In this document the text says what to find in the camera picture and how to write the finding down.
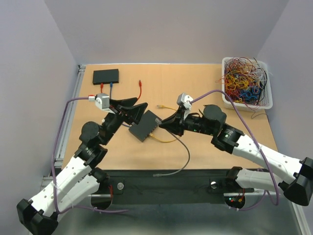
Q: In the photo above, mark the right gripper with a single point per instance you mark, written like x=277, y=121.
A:
x=174, y=124

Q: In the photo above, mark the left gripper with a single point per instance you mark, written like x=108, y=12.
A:
x=135, y=112

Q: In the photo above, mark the black network switch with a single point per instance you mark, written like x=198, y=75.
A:
x=145, y=127
x=105, y=76

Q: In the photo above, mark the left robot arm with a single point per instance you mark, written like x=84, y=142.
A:
x=81, y=176

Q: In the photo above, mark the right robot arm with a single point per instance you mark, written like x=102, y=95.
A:
x=290, y=176

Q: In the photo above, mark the white basket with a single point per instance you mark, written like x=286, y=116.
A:
x=246, y=82

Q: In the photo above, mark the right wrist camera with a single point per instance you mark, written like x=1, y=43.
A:
x=184, y=100

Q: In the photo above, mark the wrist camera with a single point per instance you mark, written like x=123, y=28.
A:
x=102, y=102
x=184, y=100

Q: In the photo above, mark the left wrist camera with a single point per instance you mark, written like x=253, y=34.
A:
x=102, y=102

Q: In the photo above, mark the aluminium left rail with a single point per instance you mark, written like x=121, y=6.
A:
x=66, y=127

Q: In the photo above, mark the aluminium rail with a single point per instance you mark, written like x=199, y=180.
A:
x=66, y=127
x=255, y=179

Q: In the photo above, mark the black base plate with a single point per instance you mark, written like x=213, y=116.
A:
x=151, y=187

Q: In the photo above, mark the aluminium front rail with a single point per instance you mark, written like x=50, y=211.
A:
x=255, y=179

